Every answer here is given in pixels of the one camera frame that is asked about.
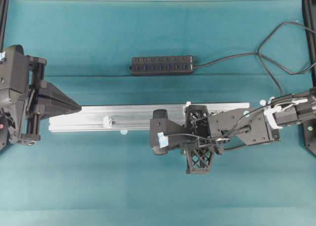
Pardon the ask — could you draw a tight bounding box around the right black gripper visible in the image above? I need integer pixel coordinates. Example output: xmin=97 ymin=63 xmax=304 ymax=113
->
xmin=183 ymin=105 xmax=231 ymax=174

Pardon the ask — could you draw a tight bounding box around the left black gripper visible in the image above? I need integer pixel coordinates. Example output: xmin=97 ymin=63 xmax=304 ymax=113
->
xmin=19 ymin=55 xmax=81 ymax=146

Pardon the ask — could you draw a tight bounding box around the black USB cable with plug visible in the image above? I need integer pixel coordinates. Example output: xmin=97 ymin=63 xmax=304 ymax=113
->
xmin=256 ymin=21 xmax=316 ymax=98

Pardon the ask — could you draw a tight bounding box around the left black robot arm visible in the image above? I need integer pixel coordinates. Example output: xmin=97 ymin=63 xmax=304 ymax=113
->
xmin=0 ymin=45 xmax=81 ymax=149

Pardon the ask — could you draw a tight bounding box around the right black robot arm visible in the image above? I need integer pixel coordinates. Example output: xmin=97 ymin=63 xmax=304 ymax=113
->
xmin=184 ymin=88 xmax=316 ymax=174

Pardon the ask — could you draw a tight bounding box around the black multiport USB hub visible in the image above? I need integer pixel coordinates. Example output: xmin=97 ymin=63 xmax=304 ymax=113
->
xmin=130 ymin=55 xmax=194 ymax=76

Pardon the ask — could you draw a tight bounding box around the left blue tape tab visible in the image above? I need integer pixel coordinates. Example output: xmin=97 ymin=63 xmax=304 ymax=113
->
xmin=120 ymin=130 xmax=128 ymax=135

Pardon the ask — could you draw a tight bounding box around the aluminium extrusion rail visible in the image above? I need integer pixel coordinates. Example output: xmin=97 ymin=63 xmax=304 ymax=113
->
xmin=48 ymin=102 xmax=250 ymax=133

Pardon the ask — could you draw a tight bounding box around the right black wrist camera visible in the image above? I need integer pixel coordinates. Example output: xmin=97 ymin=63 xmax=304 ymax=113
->
xmin=150 ymin=109 xmax=189 ymax=155

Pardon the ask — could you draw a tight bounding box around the left black frame post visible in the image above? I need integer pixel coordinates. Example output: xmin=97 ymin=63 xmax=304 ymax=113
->
xmin=0 ymin=0 xmax=9 ymax=51

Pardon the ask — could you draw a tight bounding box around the black frame post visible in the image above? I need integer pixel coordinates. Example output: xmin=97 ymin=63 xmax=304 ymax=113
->
xmin=302 ymin=0 xmax=316 ymax=88
xmin=0 ymin=0 xmax=9 ymax=51

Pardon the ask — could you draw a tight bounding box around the black hub power cable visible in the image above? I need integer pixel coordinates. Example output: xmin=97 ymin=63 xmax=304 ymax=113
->
xmin=192 ymin=51 xmax=301 ymax=75

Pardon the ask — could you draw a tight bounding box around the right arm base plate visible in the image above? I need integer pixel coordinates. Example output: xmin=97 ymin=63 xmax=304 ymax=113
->
xmin=303 ymin=119 xmax=316 ymax=156

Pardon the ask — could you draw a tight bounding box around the right black frame post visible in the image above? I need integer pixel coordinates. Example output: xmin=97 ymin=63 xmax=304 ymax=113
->
xmin=302 ymin=0 xmax=316 ymax=88

